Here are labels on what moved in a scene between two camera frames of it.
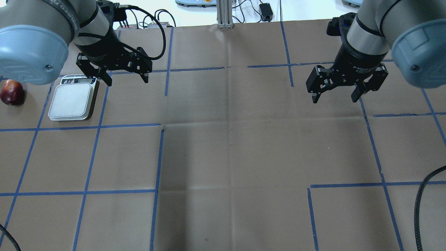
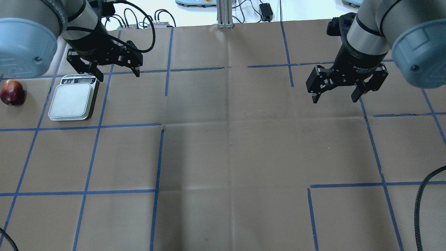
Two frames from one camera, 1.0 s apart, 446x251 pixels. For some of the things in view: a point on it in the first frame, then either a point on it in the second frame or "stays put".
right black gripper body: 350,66 stays put
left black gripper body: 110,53 stays put
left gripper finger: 143,63 → 132,58
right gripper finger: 321,79 stays put
